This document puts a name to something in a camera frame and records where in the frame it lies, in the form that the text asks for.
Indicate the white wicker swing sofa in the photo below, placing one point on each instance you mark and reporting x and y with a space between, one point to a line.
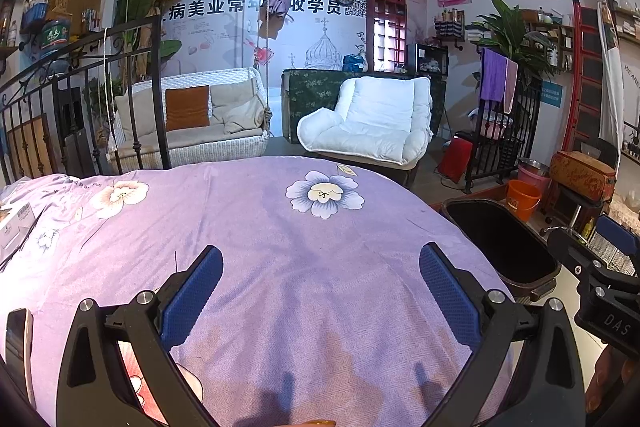
215 149

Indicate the white display counter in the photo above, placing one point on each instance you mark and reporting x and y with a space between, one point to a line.
627 207

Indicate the white padded lounge chair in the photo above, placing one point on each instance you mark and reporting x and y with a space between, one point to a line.
375 117

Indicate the pink basin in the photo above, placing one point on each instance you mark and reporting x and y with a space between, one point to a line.
535 182

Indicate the blue bag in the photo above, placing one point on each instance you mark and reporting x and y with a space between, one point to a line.
355 63

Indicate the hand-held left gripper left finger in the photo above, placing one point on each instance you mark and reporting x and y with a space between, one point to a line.
192 292

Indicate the green potted plant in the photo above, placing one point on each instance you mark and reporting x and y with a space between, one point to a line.
507 27

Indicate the blue wall sign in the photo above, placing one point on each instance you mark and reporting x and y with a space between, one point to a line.
550 94

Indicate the red bag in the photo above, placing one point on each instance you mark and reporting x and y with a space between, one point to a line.
455 159

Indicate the red ladder shelf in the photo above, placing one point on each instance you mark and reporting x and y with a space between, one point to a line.
575 52

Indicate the black iron headboard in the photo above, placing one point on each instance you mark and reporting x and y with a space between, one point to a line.
161 107

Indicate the brown cardboard box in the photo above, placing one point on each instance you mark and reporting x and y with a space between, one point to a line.
75 2

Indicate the black trash bin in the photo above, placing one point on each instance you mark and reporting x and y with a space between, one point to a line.
492 242

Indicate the white roll-up banner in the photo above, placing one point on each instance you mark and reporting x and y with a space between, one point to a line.
612 72

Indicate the black swivel stool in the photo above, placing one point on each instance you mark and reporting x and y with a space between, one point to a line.
570 207

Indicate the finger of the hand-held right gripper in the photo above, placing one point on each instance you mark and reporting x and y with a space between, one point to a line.
617 234
582 262

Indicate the beige cushion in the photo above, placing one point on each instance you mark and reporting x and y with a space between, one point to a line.
235 102
145 117

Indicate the pink towel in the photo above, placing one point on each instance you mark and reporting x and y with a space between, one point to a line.
510 87

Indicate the purple towel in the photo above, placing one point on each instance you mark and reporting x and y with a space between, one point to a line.
492 74

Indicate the yellow bottle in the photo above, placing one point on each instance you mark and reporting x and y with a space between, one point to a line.
587 227

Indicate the person's left hand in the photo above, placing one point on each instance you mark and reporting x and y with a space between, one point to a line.
317 423

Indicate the white cardboard box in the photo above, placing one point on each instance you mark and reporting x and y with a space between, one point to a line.
15 227

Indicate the wall organizer shelf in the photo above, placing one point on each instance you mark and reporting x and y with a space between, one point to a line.
447 29

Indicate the orange bucket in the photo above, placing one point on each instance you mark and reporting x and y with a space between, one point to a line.
522 202

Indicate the green bucket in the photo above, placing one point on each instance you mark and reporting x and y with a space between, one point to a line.
56 33

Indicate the smartphone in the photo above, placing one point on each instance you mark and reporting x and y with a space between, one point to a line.
20 352

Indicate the person's right hand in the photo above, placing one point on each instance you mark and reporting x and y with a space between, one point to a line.
612 377

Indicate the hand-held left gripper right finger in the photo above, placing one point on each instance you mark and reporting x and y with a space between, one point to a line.
447 292

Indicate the steel basin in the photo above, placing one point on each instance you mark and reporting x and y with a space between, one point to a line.
534 165

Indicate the orange patterned case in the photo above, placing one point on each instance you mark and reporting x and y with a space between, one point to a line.
580 172

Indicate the purple floral bedsheet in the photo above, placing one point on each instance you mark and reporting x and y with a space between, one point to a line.
300 282

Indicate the black iron rack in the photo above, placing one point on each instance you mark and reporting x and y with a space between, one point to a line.
527 122

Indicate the orange cushion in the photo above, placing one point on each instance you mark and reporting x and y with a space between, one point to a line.
187 107

